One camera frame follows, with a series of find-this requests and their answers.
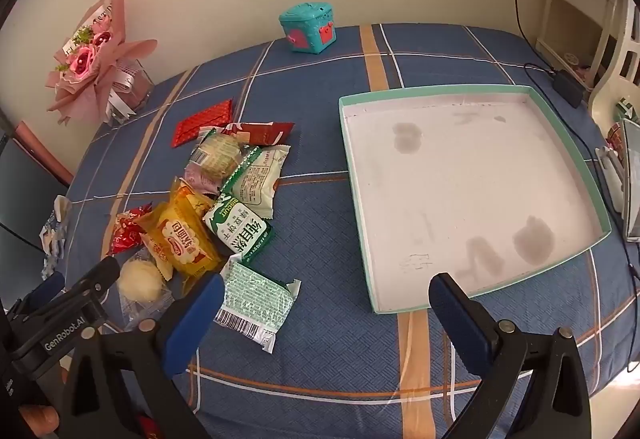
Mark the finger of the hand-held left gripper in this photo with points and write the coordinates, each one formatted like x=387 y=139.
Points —
x=95 y=279
x=50 y=286

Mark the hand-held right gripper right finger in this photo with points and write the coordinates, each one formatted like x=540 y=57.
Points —
x=460 y=324

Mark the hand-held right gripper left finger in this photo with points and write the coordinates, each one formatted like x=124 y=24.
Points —
x=195 y=324

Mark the clear packet white round cake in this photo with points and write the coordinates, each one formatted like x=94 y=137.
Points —
x=140 y=281

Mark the bright red snack packet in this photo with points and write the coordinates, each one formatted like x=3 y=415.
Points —
x=125 y=234

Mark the green white barcode packet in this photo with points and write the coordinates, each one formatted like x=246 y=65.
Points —
x=255 y=301

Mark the orange snack packet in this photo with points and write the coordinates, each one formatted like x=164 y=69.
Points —
x=157 y=259

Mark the yellow snack packet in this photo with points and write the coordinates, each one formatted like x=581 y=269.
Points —
x=182 y=239

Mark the dark green biscuit packet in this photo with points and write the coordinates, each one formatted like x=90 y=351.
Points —
x=237 y=229

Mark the white tray teal rim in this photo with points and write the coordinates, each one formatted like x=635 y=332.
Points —
x=465 y=189

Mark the pink snack packet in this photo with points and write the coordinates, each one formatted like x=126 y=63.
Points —
x=197 y=181

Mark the green white snack packet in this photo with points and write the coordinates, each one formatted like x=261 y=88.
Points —
x=255 y=179

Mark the clear packet pale cake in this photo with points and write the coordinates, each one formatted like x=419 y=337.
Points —
x=217 y=154

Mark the dark red snack packet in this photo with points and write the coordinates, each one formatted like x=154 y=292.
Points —
x=265 y=133

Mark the person's left hand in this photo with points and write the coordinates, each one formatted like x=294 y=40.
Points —
x=39 y=419

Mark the crumpled blue white wrapper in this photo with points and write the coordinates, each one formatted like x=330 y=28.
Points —
x=52 y=234

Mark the dark panel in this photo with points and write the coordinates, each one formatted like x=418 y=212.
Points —
x=25 y=199

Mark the blue plaid bedsheet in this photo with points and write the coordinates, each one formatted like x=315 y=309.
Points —
x=320 y=239

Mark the red patterned flat packet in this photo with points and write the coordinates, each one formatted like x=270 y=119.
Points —
x=200 y=124

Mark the glass vase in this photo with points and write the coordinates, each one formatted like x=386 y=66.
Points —
x=132 y=89

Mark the white plastic stand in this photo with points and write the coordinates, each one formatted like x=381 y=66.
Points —
x=612 y=179

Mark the pink paper flower bouquet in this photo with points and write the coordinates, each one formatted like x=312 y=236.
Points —
x=95 y=54

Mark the colourful printed carton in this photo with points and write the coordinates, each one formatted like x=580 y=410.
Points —
x=616 y=134

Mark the black power adapter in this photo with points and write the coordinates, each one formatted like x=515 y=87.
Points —
x=567 y=88

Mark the teal toy box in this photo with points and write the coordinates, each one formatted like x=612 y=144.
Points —
x=305 y=26

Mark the white chair frame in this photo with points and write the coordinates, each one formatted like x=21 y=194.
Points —
x=622 y=49

